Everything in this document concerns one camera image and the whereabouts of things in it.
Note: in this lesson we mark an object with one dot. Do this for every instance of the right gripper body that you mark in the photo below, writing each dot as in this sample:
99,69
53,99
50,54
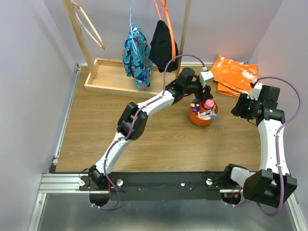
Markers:
246,107

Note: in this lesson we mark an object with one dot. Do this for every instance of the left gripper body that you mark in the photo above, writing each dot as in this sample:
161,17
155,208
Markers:
198,94

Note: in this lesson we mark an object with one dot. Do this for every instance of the glue tube pink cap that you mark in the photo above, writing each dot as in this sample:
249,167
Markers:
209,104

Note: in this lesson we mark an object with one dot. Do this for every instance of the white pen dark-blue cap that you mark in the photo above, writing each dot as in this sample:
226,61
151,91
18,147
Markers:
198,110

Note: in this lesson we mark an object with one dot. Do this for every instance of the orange round divided organizer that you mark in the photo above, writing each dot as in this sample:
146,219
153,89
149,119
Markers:
197,120

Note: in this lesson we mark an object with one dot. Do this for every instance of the white pen light-blue cap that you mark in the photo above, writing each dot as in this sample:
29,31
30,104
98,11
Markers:
210,117

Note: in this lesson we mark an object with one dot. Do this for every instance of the green translucent correction pen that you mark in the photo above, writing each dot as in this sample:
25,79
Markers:
214,108

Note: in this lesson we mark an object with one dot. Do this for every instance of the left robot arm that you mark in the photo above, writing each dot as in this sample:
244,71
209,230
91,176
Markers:
133,120

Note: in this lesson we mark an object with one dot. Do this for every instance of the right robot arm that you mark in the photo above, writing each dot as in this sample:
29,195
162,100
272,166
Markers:
272,184

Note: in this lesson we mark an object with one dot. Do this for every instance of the orange folded cloth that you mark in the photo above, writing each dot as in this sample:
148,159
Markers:
233,77

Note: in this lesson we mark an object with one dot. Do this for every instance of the black garment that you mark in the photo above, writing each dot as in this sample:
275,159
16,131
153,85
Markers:
161,47

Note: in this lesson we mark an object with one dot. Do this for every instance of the blue shark-print garment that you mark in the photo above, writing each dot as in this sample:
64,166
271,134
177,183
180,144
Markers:
138,66

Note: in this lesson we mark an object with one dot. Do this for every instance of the wooden clothes rack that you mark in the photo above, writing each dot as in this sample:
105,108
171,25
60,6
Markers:
109,76

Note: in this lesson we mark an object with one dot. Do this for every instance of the orange plastic hanger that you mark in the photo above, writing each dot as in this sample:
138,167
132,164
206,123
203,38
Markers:
165,11

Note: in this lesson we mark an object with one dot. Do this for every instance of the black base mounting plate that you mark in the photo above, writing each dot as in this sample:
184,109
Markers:
163,186

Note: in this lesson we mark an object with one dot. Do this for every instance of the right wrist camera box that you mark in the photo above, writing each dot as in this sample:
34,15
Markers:
256,90

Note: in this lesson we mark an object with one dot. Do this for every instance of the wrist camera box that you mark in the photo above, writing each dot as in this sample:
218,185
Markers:
206,76
256,90

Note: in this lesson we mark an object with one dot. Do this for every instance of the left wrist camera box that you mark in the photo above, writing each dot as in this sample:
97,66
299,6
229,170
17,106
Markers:
206,76

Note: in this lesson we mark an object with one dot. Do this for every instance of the blue wire hanger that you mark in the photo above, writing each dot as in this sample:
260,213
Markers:
131,28

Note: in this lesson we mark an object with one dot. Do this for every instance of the aluminium frame rail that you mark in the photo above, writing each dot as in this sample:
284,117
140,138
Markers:
153,201

